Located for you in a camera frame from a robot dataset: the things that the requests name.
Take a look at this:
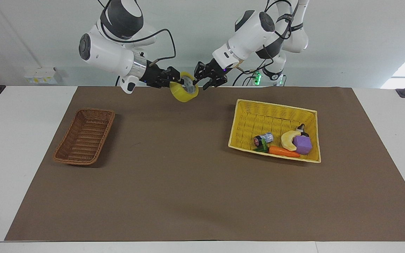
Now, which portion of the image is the purple polyhedron block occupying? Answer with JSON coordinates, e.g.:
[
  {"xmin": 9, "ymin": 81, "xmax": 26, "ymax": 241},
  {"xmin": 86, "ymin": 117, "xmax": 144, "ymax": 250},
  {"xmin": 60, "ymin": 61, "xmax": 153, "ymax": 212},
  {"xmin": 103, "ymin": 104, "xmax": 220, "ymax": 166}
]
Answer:
[{"xmin": 292, "ymin": 132, "xmax": 313, "ymax": 155}]

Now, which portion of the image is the white wall socket strip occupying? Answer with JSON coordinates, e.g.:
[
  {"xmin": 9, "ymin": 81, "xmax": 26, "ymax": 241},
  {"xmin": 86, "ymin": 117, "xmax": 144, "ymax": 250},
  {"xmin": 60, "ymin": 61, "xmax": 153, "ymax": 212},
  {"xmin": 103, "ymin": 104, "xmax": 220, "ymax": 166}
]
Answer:
[{"xmin": 24, "ymin": 66, "xmax": 58, "ymax": 85}]

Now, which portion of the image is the yellow woven basket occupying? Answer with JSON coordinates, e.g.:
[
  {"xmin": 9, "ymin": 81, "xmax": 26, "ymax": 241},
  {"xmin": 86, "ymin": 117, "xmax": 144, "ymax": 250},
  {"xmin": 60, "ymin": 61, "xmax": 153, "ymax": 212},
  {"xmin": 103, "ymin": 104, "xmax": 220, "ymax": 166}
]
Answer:
[{"xmin": 227, "ymin": 98, "xmax": 322, "ymax": 164}]

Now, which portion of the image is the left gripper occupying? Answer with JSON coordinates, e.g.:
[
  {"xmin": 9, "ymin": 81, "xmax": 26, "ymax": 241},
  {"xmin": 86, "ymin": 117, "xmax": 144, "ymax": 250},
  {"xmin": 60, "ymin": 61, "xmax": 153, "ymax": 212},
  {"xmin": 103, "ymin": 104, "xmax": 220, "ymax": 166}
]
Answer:
[{"xmin": 193, "ymin": 58, "xmax": 229, "ymax": 91}]

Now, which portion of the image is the yellow tape roll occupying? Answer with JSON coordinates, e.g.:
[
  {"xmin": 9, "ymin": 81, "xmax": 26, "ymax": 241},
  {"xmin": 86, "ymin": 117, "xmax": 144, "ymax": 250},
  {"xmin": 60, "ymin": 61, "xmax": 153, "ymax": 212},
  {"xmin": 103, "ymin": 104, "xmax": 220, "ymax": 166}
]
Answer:
[{"xmin": 169, "ymin": 72, "xmax": 200, "ymax": 103}]

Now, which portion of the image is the orange toy carrot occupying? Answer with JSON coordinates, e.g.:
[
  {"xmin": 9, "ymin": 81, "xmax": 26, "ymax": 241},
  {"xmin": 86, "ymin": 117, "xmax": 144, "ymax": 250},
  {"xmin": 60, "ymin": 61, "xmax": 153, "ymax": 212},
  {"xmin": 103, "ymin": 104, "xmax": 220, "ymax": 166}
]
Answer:
[{"xmin": 253, "ymin": 140, "xmax": 301, "ymax": 158}]

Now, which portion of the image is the black cable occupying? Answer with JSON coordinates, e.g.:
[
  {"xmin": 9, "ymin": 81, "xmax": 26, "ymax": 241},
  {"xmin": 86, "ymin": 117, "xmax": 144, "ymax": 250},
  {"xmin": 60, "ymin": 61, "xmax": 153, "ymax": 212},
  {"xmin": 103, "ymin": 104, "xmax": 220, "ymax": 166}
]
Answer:
[
  {"xmin": 231, "ymin": 58, "xmax": 288, "ymax": 87},
  {"xmin": 97, "ymin": 0, "xmax": 177, "ymax": 68}
]

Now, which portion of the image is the small cylindrical battery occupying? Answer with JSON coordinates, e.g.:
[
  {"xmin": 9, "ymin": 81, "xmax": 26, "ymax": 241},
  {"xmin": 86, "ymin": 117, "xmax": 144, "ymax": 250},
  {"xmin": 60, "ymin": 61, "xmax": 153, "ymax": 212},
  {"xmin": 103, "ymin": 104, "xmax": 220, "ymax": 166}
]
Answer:
[{"xmin": 253, "ymin": 132, "xmax": 274, "ymax": 147}]

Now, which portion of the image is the brown wicker basket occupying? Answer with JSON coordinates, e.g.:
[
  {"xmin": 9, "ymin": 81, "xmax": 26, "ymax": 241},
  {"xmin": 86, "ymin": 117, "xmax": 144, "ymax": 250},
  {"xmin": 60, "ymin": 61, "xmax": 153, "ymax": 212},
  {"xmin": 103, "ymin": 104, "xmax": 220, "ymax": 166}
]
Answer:
[{"xmin": 53, "ymin": 108, "xmax": 116, "ymax": 166}]

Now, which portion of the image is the cream toy banana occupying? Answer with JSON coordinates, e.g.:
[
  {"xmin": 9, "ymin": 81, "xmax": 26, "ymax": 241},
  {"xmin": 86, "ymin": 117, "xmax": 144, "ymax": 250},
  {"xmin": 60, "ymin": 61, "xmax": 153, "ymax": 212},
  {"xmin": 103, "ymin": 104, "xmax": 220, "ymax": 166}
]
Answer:
[{"xmin": 281, "ymin": 123, "xmax": 307, "ymax": 151}]

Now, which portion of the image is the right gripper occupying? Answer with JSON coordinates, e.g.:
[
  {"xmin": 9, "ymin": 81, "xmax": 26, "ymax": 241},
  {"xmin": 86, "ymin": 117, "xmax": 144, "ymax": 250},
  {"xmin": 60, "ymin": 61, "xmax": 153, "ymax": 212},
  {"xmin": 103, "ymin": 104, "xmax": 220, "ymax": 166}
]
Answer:
[{"xmin": 144, "ymin": 60, "xmax": 182, "ymax": 89}]

